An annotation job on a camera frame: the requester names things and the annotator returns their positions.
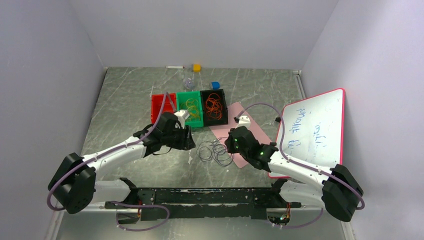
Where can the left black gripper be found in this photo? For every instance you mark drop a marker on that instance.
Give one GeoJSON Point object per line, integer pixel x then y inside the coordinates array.
{"type": "Point", "coordinates": [186, 142]}

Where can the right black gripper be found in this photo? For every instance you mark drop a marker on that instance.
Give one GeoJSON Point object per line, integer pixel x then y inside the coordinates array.
{"type": "Point", "coordinates": [229, 143]}

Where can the red plastic bin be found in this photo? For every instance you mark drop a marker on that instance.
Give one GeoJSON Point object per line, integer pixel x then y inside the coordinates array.
{"type": "Point", "coordinates": [156, 103]}

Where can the black plastic bin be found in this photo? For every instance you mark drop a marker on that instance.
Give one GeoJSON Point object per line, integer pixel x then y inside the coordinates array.
{"type": "Point", "coordinates": [214, 107]}

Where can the green plastic bin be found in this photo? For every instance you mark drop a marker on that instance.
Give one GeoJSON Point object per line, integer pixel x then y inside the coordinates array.
{"type": "Point", "coordinates": [191, 101]}

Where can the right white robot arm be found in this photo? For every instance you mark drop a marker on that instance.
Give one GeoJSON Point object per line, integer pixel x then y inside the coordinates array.
{"type": "Point", "coordinates": [333, 189]}

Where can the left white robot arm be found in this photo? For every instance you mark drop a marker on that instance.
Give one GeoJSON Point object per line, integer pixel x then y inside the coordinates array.
{"type": "Point", "coordinates": [77, 182]}

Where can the blue cube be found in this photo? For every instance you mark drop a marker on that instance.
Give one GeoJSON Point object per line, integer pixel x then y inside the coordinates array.
{"type": "Point", "coordinates": [215, 85]}

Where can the white marker pen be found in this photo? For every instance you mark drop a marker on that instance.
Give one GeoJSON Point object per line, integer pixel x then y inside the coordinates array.
{"type": "Point", "coordinates": [175, 67]}

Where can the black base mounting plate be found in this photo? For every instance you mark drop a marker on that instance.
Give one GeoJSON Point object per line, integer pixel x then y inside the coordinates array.
{"type": "Point", "coordinates": [191, 203]}

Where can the pink-framed whiteboard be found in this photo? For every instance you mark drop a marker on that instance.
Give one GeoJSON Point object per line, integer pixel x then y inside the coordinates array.
{"type": "Point", "coordinates": [313, 130]}

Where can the yellow cube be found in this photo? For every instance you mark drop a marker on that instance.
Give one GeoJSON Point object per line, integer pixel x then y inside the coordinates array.
{"type": "Point", "coordinates": [196, 68]}

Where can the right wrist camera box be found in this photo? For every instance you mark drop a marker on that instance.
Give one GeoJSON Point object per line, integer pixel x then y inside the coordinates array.
{"type": "Point", "coordinates": [242, 121]}

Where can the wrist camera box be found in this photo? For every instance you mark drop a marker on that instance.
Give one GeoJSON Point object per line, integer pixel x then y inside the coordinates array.
{"type": "Point", "coordinates": [242, 121]}
{"type": "Point", "coordinates": [182, 115]}

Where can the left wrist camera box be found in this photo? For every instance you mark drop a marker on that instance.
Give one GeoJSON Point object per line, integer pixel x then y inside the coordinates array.
{"type": "Point", "coordinates": [182, 115]}

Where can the aluminium rail frame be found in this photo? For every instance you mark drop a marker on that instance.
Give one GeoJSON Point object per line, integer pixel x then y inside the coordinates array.
{"type": "Point", "coordinates": [126, 215]}

